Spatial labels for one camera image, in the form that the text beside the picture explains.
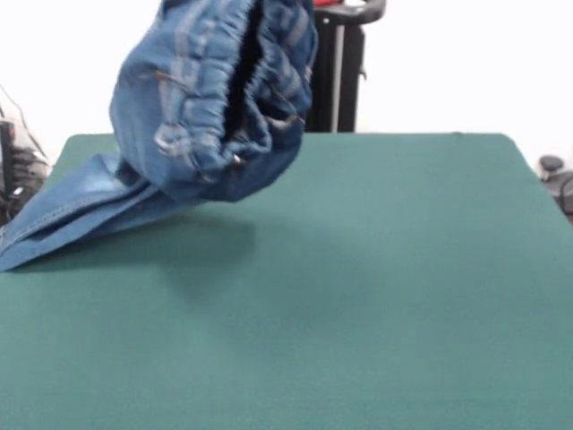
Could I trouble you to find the blue denim jeans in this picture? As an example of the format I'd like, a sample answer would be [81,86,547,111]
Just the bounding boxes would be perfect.
[0,0,320,273]

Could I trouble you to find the dark green table cloth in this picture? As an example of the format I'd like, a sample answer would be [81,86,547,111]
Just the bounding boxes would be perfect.
[0,132,573,430]

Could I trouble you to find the black chair base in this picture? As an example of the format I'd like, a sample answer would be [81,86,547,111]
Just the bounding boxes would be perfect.
[539,154,573,223]

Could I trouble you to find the black electronics box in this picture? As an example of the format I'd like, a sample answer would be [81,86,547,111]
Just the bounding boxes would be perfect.
[0,119,17,194]

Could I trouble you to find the black robot pedestal stand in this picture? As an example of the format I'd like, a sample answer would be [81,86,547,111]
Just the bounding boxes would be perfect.
[304,0,389,133]

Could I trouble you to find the black cable bundle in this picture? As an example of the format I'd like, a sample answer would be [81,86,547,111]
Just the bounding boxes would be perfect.
[0,145,49,234]

